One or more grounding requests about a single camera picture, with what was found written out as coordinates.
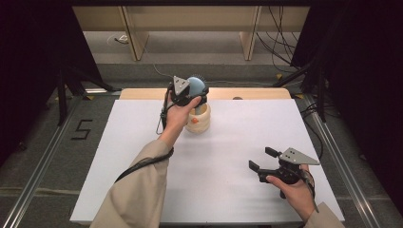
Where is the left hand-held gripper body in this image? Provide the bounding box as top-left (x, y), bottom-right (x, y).
top-left (168, 75), bottom-right (195, 107)

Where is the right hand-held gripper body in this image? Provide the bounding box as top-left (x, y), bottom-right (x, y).
top-left (258, 146), bottom-right (321, 200)

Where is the light blue hairbrush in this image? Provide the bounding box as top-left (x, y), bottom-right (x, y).
top-left (186, 74), bottom-right (208, 116)

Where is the cream ringed cup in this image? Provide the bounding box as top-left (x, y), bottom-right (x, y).
top-left (184, 103), bottom-right (212, 134)

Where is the person's right hand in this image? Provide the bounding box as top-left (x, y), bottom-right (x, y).
top-left (265, 163), bottom-right (318, 223)

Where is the person's left hand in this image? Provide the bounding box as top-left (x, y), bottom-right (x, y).
top-left (158, 94), bottom-right (202, 148)

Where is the white board sheet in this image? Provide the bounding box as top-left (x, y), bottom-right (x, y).
top-left (69, 99), bottom-right (346, 224)

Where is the wooden table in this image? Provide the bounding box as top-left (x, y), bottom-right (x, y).
top-left (119, 87), bottom-right (293, 101)

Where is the wooden shelf unit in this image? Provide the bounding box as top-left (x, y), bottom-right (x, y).
top-left (71, 5), bottom-right (311, 62)

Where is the black metal stand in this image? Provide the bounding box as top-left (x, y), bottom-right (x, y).
top-left (272, 58), bottom-right (328, 124)
top-left (56, 66), bottom-right (124, 127)

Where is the round floor socket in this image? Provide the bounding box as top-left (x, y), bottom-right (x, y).
top-left (106, 33), bottom-right (130, 46)

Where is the black curtain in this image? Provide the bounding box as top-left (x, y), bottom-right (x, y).
top-left (289, 0), bottom-right (403, 208)
top-left (0, 0), bottom-right (105, 167)

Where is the right hand-held gripper black cable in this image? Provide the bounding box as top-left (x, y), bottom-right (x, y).
top-left (299, 170), bottom-right (320, 214)

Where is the hand-held gripper black cable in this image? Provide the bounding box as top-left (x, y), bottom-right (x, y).
top-left (299, 170), bottom-right (320, 214)
top-left (114, 85), bottom-right (176, 184)

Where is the left hand-held gripper black cable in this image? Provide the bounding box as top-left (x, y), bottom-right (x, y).
top-left (114, 85), bottom-right (176, 184)

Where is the aluminium floor rail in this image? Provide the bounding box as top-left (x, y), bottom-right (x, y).
top-left (302, 94), bottom-right (383, 228)
top-left (0, 94), bottom-right (82, 228)

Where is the bundle of black floor cables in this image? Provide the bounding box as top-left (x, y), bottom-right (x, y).
top-left (256, 5), bottom-right (302, 74)

